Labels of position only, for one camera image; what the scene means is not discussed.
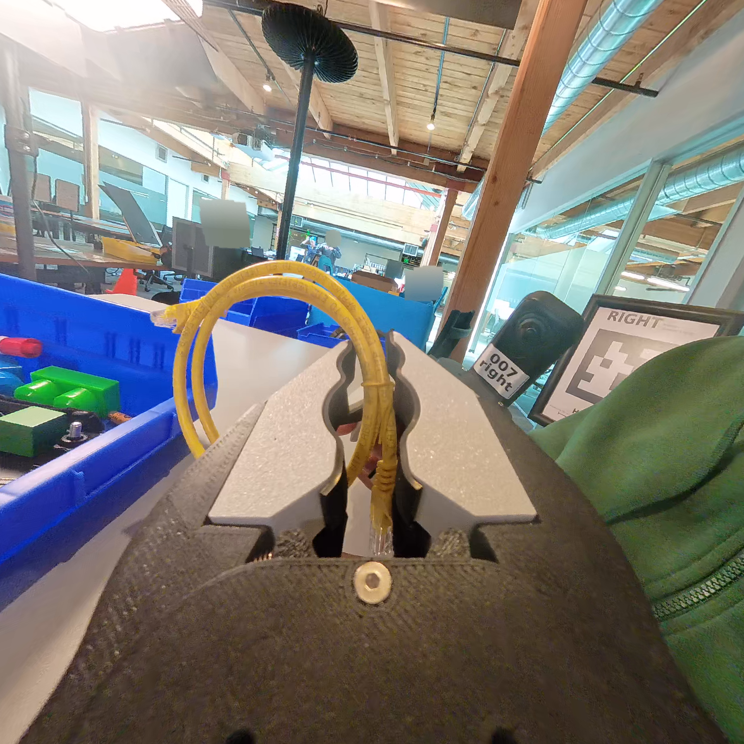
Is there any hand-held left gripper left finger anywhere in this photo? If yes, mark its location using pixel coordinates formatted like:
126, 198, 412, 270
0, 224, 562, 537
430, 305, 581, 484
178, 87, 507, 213
206, 340, 358, 556

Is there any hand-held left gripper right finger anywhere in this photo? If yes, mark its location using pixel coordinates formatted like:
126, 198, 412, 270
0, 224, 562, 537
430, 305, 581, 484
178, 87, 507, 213
385, 330, 538, 556

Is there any yellow ethernet cable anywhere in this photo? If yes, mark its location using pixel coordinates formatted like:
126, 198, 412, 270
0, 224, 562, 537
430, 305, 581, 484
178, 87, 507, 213
150, 260, 402, 556

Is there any person's right forearm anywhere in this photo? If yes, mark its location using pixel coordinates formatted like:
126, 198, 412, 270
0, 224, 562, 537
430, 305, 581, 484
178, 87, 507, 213
529, 334, 744, 524

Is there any black framed marker sign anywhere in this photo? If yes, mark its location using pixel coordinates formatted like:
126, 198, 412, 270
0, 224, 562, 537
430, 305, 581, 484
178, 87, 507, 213
528, 294, 744, 428

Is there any tall blue bin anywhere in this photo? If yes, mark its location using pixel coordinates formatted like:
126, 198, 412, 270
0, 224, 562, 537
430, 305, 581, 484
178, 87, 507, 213
308, 273, 438, 351

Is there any small blue bin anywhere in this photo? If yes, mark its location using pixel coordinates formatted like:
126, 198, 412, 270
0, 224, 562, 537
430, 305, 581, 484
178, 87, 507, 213
179, 278, 309, 338

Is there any wooden pillar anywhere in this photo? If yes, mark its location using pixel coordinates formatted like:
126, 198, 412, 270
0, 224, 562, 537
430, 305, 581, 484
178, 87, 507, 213
442, 0, 573, 364

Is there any cardboard box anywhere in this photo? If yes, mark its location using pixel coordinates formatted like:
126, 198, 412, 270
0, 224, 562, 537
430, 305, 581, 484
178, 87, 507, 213
350, 270, 399, 293

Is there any large blue storage bin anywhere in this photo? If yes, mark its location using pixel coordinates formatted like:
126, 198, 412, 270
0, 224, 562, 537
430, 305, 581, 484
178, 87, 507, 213
0, 273, 219, 605

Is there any green stud brick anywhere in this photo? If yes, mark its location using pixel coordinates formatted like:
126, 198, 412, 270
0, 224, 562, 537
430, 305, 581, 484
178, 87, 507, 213
14, 365, 121, 416

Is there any black computer monitor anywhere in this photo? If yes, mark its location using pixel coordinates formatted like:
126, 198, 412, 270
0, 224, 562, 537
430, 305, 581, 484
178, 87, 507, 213
172, 217, 234, 280

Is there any green wooden block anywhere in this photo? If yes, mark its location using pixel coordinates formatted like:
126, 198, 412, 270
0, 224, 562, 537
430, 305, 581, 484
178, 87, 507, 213
0, 406, 67, 458

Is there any yellow plastic bin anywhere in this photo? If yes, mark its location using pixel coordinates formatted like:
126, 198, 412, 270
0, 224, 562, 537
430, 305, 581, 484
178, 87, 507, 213
102, 236, 162, 260

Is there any blue block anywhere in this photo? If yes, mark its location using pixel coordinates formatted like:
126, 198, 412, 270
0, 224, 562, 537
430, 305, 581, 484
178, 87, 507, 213
0, 356, 25, 402

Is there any black leaning board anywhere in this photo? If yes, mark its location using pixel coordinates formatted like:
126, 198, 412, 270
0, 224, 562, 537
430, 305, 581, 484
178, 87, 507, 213
98, 183, 164, 248

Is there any wooden office desk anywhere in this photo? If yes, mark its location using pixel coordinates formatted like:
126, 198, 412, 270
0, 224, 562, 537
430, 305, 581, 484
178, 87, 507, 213
0, 229, 164, 271

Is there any green zip jacket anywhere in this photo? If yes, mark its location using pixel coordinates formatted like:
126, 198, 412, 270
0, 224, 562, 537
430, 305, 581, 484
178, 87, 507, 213
604, 448, 744, 744

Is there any black floor lamp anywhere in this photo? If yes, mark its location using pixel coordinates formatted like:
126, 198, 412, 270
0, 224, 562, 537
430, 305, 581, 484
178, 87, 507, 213
262, 5, 359, 260

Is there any black tripod handle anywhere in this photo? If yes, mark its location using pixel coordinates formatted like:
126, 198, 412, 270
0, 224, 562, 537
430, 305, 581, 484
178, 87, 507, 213
429, 310, 475, 358

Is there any round silver ventilation duct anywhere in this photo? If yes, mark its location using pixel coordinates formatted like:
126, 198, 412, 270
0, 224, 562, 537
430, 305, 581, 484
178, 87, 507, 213
526, 145, 744, 240
543, 0, 666, 137

